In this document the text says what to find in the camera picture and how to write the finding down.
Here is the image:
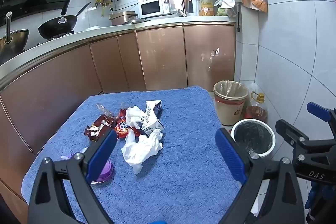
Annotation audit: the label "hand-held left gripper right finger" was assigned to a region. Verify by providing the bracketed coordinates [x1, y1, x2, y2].
[215, 128, 306, 224]

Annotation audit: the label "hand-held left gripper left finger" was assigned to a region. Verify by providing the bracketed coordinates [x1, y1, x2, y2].
[28, 129, 117, 224]

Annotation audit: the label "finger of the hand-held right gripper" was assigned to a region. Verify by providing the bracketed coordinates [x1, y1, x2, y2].
[307, 102, 336, 123]
[276, 119, 336, 159]

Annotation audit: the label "white waste bin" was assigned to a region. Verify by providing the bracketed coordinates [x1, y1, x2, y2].
[230, 119, 276, 159]

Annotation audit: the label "red snack wrapper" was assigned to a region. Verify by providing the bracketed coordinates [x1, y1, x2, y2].
[115, 109, 142, 139]

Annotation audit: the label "large white tissue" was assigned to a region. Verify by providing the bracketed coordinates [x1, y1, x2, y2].
[121, 129, 164, 174]

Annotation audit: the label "clear plastic wrapper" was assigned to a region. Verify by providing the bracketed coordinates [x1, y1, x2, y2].
[96, 103, 126, 118]

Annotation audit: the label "purple cup lid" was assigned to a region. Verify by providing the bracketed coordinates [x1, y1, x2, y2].
[91, 158, 114, 183]

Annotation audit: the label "brown snack wrapper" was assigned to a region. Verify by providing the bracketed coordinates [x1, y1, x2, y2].
[84, 114, 117, 142]

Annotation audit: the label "cooking oil bottle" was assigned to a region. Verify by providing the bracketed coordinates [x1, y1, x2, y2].
[245, 91, 269, 123]

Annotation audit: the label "beige waste bin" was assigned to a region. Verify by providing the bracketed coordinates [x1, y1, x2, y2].
[213, 80, 249, 126]

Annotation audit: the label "small crumpled white tissue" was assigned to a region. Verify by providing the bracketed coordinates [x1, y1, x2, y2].
[125, 106, 147, 130]

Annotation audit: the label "blue terry towel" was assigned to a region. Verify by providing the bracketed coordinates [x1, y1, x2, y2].
[21, 86, 240, 224]

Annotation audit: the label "black and white packet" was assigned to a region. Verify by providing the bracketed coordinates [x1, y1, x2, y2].
[140, 100, 165, 138]

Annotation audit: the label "black power plug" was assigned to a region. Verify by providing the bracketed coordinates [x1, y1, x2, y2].
[236, 4, 242, 33]

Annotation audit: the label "brown kitchen cabinet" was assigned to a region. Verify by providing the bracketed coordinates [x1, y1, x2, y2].
[0, 15, 237, 224]

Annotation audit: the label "gas stove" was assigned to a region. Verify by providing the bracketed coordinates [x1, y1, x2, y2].
[39, 31, 75, 43]

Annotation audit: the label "black wok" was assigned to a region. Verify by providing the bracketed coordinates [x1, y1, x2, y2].
[38, 0, 91, 39]

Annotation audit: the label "brown cooking pot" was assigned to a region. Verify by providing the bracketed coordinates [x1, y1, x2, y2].
[109, 11, 137, 26]

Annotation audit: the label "glass pot lid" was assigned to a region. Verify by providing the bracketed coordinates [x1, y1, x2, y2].
[123, 17, 151, 25]

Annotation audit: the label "white plastic bag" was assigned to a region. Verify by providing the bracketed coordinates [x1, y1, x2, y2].
[214, 0, 238, 17]

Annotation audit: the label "steel wok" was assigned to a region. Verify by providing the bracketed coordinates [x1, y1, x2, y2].
[0, 11, 30, 64]

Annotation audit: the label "brass gas pipes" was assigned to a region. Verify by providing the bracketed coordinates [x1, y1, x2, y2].
[94, 0, 114, 20]

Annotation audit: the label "yellow food packet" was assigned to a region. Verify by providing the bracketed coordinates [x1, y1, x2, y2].
[199, 1, 215, 16]

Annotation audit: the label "white microwave oven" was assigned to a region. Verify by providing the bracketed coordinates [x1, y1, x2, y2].
[139, 0, 171, 18]

